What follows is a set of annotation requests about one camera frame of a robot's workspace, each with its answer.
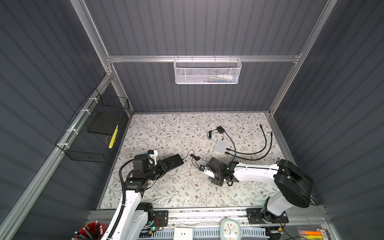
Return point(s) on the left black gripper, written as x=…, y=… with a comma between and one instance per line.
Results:
x=163, y=169

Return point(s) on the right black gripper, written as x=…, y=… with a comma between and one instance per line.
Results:
x=217, y=182

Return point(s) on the white network switch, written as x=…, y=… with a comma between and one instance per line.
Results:
x=221, y=146

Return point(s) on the small black power adapter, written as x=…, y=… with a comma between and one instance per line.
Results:
x=219, y=130

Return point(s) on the large black power adapter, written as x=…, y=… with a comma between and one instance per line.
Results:
x=195, y=158

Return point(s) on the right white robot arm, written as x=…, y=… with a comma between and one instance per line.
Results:
x=294, y=185

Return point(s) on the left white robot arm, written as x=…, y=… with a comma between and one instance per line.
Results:
x=132, y=215

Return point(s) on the yellow striped item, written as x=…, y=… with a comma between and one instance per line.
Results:
x=113, y=138

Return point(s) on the white desk clock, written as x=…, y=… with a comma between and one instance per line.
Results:
x=230, y=230

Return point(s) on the white power socket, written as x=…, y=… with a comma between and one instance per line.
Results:
x=183, y=234

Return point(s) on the black box in basket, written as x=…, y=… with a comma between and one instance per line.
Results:
x=104, y=123

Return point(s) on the red pen cup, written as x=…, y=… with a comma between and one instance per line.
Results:
x=91, y=231

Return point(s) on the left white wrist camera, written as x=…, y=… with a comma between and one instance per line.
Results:
x=152, y=157

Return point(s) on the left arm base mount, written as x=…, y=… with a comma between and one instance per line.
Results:
x=159, y=220

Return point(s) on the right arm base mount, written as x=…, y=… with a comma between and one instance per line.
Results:
x=261, y=216

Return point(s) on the black wire basket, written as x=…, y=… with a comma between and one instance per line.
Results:
x=79, y=145

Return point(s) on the white wire mesh basket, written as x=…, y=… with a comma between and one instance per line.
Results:
x=207, y=71

